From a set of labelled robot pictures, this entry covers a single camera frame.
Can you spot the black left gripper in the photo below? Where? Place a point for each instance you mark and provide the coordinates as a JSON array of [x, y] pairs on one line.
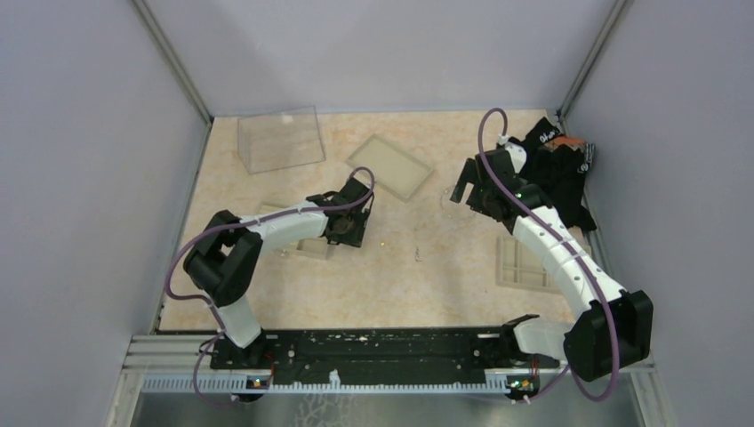
[[355, 237]]

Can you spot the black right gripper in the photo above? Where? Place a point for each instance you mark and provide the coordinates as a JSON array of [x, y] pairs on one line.
[[470, 174]]

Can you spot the silver pearl-tipped bangle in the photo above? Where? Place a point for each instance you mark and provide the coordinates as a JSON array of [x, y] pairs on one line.
[[454, 211]]

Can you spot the clear acrylic box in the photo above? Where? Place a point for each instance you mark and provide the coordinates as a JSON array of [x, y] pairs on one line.
[[280, 140]]

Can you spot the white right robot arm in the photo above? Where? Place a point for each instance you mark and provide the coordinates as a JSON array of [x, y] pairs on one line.
[[612, 326]]

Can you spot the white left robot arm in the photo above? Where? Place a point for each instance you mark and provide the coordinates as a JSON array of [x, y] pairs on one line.
[[353, 257]]

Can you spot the shallow beige open tray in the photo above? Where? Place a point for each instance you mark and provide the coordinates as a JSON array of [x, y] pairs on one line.
[[398, 171]]

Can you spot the black cloth pile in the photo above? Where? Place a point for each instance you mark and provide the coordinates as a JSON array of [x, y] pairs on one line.
[[559, 165]]

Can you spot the beige compartment tray right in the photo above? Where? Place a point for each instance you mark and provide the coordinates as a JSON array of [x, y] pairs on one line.
[[517, 267]]

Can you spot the beige ring-slot tray left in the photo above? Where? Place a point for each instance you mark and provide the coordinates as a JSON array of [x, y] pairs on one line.
[[315, 248]]

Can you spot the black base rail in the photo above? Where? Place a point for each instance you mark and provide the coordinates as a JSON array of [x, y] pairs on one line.
[[381, 356]]

